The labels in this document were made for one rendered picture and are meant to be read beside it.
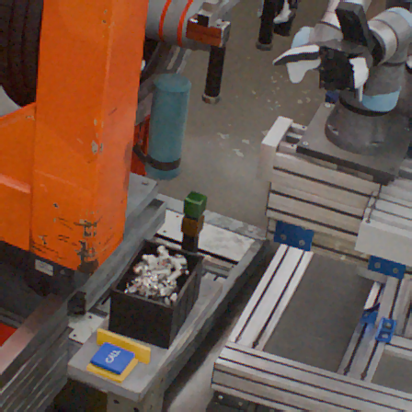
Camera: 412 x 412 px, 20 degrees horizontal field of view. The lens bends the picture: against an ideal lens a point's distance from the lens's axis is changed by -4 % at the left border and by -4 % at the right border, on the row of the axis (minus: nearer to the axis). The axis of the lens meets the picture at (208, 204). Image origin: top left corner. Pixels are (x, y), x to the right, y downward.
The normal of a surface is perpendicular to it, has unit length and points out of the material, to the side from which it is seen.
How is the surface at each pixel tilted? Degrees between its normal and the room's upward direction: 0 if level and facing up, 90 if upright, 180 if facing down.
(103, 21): 90
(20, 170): 90
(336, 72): 90
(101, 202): 90
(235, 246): 0
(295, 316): 0
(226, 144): 0
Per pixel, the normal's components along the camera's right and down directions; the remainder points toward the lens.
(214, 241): 0.11, -0.82
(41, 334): 0.91, 0.31
